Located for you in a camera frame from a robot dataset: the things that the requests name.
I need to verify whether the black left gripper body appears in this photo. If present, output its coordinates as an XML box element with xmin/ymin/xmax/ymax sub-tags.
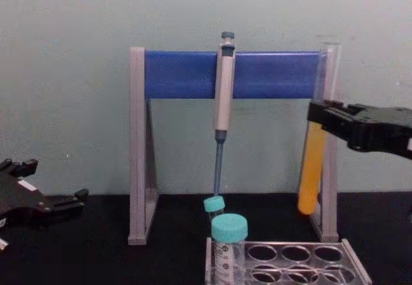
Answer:
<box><xmin>0</xmin><ymin>170</ymin><xmax>55</xmax><ymax>232</ymax></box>

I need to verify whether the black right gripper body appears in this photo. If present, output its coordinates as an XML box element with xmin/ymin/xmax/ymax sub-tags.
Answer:
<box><xmin>346</xmin><ymin>103</ymin><xmax>412</xmax><ymax>161</ymax></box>

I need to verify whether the glass tube with orange liquid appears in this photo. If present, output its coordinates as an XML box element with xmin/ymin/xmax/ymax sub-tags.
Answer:
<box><xmin>295</xmin><ymin>40</ymin><xmax>341</xmax><ymax>217</ymax></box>

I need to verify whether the black table cloth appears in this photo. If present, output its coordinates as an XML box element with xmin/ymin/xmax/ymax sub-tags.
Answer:
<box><xmin>0</xmin><ymin>194</ymin><xmax>412</xmax><ymax>285</ymax></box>

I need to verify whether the grey and blue pipette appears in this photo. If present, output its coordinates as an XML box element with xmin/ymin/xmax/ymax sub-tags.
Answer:
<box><xmin>211</xmin><ymin>30</ymin><xmax>236</xmax><ymax>199</ymax></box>

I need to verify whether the clear plastic tube rack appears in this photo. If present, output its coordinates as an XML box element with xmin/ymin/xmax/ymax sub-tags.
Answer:
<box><xmin>205</xmin><ymin>237</ymin><xmax>373</xmax><ymax>285</ymax></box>

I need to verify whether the small tube with teal cap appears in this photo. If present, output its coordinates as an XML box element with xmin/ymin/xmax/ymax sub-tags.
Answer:
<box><xmin>202</xmin><ymin>196</ymin><xmax>225</xmax><ymax>225</ymax></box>

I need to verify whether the large tube with teal cap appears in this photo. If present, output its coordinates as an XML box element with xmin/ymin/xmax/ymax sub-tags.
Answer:
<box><xmin>211</xmin><ymin>213</ymin><xmax>249</xmax><ymax>285</ymax></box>

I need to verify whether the grey stand with blue bar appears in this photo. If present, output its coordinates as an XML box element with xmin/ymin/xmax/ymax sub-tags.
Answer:
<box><xmin>127</xmin><ymin>46</ymin><xmax>341</xmax><ymax>246</ymax></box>

